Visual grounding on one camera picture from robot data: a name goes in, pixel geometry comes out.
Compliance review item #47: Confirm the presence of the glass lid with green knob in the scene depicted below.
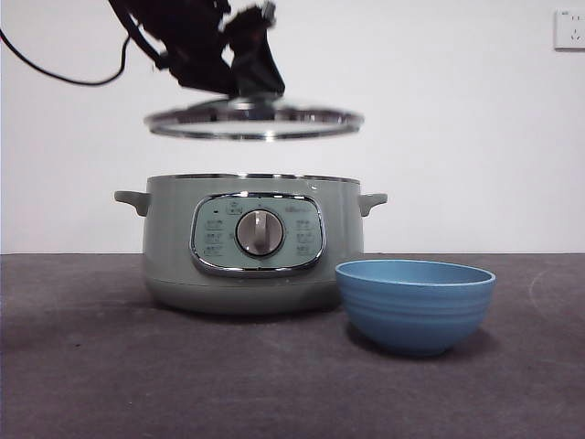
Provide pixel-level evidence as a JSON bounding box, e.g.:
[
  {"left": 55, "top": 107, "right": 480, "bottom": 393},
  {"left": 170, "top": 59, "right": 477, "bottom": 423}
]
[{"left": 144, "top": 93, "right": 362, "bottom": 142}]

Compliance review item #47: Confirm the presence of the pale green electric steamer pot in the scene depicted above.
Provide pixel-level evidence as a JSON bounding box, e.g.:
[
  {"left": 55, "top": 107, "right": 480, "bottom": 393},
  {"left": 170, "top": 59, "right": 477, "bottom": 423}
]
[{"left": 113, "top": 173, "right": 388, "bottom": 316}]

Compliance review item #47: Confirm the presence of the blue ribbed bowl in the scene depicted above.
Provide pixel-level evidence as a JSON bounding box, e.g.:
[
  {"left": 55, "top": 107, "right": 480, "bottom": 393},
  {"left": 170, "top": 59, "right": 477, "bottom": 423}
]
[{"left": 335, "top": 259, "right": 497, "bottom": 358}]

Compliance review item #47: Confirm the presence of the thin black cable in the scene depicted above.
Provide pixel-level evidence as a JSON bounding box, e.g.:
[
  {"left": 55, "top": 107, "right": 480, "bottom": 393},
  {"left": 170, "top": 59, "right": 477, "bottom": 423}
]
[{"left": 0, "top": 29, "right": 159, "bottom": 86}]

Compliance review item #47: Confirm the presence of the white wall socket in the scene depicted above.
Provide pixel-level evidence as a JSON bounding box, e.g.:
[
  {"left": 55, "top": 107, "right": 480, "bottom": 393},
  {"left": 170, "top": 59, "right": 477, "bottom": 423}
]
[{"left": 554, "top": 9, "right": 585, "bottom": 50}]

